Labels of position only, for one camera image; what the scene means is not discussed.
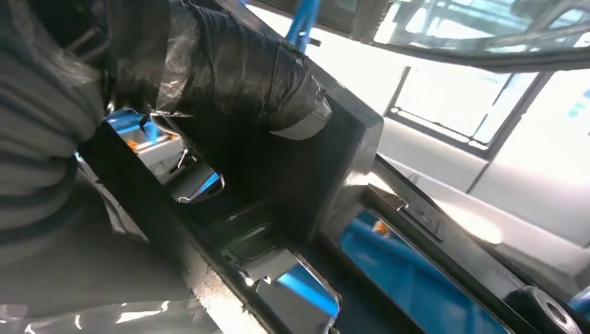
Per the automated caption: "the blue metal shelf rack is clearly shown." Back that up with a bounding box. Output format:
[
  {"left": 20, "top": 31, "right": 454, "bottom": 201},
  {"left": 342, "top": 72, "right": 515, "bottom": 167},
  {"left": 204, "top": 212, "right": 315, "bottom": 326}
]
[{"left": 73, "top": 0, "right": 590, "bottom": 334}]

